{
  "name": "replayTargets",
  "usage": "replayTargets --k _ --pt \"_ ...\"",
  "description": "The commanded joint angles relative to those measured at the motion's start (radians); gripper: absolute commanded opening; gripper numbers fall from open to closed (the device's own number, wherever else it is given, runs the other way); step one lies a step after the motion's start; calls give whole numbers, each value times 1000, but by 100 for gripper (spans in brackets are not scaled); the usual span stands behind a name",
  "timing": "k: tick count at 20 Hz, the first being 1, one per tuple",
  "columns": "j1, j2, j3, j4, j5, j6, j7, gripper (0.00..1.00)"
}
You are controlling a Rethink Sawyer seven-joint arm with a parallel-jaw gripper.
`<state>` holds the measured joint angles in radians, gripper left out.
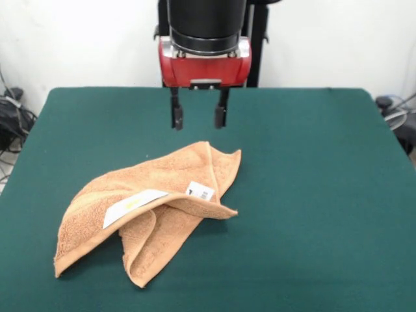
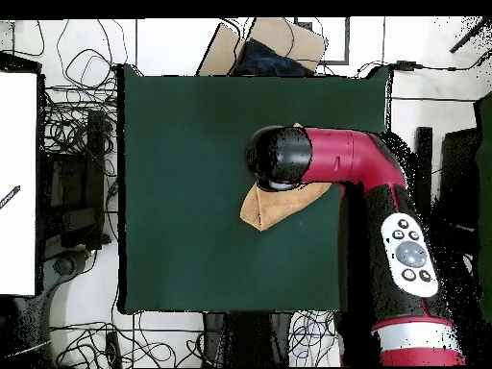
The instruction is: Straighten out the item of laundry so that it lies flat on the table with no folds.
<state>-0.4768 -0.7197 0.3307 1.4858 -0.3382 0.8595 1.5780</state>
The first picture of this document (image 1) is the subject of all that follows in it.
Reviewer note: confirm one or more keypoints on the tan terry towel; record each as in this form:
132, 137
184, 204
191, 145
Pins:
146, 195

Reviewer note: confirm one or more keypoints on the dark green table cloth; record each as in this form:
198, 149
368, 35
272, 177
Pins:
308, 211

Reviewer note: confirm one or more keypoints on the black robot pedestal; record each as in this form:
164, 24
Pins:
260, 42

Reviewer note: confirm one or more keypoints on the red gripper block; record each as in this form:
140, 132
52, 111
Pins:
204, 70

